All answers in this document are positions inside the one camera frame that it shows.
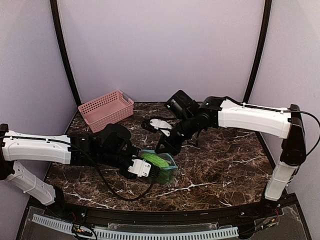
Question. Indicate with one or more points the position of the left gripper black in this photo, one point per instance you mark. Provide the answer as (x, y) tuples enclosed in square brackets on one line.
[(126, 176)]

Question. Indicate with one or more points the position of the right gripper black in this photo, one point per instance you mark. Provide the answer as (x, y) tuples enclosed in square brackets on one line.
[(172, 147)]

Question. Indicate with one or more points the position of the clear zip bag blue seal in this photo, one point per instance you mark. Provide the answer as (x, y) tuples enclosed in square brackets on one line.
[(172, 170)]

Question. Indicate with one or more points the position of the green fake vegetable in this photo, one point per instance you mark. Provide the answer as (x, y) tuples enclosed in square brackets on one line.
[(161, 163)]

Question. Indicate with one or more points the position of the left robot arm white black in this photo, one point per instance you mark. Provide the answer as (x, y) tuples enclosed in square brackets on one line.
[(111, 146)]

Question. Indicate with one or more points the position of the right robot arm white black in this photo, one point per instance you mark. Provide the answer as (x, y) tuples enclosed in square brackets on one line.
[(225, 112)]

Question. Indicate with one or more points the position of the pink plastic basket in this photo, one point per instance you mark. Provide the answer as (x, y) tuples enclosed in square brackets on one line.
[(110, 108)]

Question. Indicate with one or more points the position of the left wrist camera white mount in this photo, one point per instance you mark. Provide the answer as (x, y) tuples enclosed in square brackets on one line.
[(140, 167)]

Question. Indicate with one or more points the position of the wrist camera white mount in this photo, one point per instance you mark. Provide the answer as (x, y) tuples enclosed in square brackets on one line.
[(153, 125), (140, 167)]

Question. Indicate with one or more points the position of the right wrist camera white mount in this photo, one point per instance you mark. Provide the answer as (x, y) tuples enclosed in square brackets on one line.
[(153, 125)]

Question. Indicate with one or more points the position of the black front aluminium rail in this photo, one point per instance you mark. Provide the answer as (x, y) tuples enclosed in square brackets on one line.
[(244, 214)]

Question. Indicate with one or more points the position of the white slotted cable duct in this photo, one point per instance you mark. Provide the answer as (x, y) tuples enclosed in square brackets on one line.
[(117, 231)]

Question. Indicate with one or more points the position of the black left frame post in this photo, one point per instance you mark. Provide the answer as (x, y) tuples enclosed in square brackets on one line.
[(63, 51)]

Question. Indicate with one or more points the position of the black frame post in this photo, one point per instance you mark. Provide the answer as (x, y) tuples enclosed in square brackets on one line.
[(63, 51), (259, 50)]

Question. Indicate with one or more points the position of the black right frame post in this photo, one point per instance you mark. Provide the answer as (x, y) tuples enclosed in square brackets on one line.
[(259, 50)]

